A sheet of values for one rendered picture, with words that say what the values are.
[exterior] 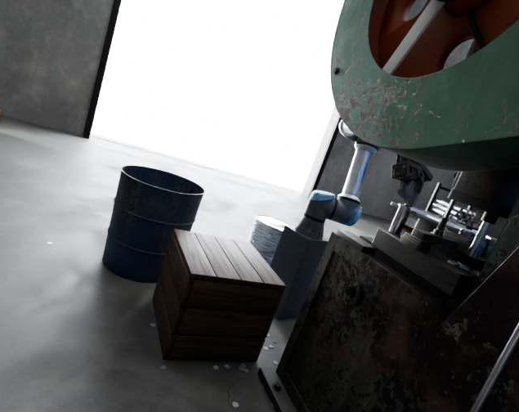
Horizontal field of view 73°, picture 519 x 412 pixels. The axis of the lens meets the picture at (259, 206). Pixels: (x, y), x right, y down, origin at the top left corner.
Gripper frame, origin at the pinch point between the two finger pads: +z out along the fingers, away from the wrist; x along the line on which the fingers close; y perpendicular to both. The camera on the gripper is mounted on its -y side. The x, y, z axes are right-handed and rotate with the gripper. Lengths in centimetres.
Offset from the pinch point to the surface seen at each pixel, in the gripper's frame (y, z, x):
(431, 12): 46, -31, 39
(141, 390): 77, 72, -33
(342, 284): 26.8, 32.0, -3.2
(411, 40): 46, -26, 34
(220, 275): 57, 35, -31
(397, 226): 19.8, 12.5, 11.2
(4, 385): 113, 71, -37
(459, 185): 8.8, -1.6, 23.4
